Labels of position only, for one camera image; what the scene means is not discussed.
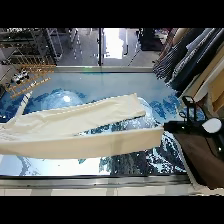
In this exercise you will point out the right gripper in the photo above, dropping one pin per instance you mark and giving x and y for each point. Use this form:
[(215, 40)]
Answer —
[(172, 127)]

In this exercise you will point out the brown clothes hanger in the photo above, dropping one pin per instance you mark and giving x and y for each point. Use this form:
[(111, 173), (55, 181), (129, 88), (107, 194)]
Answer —
[(28, 87), (40, 69)]

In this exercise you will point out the cream trousers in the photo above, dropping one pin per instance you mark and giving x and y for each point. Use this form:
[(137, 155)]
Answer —
[(83, 144)]

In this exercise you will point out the grey striped shirt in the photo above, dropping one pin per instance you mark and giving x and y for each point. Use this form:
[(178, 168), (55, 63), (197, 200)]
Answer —
[(173, 60)]

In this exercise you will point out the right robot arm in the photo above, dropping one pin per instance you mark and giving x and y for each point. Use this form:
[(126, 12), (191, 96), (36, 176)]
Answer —
[(211, 125)]

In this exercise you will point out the silver frame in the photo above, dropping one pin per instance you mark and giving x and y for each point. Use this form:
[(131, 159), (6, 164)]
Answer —
[(83, 182)]

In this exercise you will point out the beige garment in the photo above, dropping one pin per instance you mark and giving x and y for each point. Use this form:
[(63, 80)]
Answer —
[(213, 83)]

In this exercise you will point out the metal shelf rack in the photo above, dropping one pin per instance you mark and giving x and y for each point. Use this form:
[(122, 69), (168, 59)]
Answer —
[(30, 45)]

